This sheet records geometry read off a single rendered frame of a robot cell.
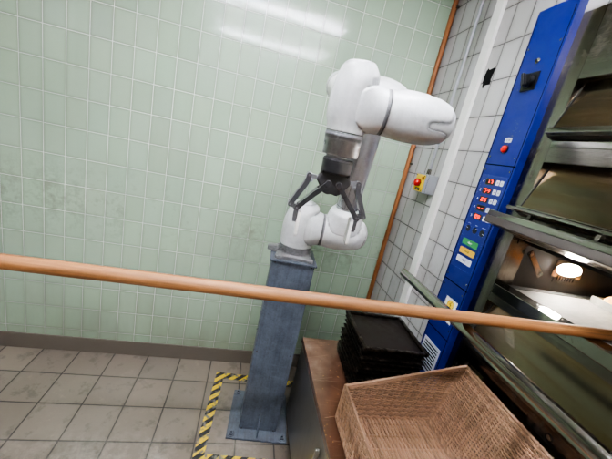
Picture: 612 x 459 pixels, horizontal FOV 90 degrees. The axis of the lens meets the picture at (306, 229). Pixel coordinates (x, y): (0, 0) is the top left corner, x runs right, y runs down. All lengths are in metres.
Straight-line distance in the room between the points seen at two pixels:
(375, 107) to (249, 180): 1.22
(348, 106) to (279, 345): 1.22
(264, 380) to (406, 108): 1.44
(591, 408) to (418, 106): 0.89
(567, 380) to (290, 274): 1.00
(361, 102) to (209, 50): 1.27
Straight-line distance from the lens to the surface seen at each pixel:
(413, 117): 0.73
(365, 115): 0.71
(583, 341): 1.16
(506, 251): 1.33
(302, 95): 1.84
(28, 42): 2.13
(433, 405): 1.46
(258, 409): 1.88
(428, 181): 1.71
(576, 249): 1.00
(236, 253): 1.94
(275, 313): 1.52
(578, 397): 1.19
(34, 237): 2.26
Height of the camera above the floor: 1.51
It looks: 15 degrees down
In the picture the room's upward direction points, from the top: 13 degrees clockwise
